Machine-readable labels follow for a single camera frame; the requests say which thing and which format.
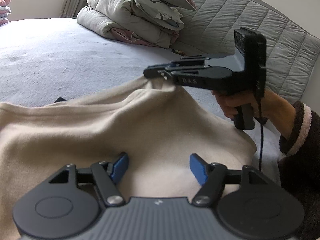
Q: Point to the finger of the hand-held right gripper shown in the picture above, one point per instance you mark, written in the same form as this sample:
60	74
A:
192	60
155	71

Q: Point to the beige and black shirt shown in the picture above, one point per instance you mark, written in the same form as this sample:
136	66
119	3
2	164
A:
125	130

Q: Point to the grey folded garment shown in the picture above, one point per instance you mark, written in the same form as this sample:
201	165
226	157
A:
4	15

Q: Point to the person's right hand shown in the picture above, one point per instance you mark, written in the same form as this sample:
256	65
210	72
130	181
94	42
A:
275	110

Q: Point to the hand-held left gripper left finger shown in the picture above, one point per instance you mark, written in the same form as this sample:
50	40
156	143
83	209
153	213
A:
120	166

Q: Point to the folded grey pink comforter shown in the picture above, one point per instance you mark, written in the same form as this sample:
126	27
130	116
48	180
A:
112	17

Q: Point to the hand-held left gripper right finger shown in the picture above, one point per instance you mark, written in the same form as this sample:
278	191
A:
198	168

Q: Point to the grey quilted headboard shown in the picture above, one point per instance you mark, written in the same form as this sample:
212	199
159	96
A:
225	17

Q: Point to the small brown yellow object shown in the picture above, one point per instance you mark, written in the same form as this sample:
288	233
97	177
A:
178	51

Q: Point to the pink folded garment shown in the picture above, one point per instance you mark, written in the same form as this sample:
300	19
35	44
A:
5	1

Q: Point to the folded printed grey quilt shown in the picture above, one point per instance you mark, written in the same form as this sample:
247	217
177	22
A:
155	12

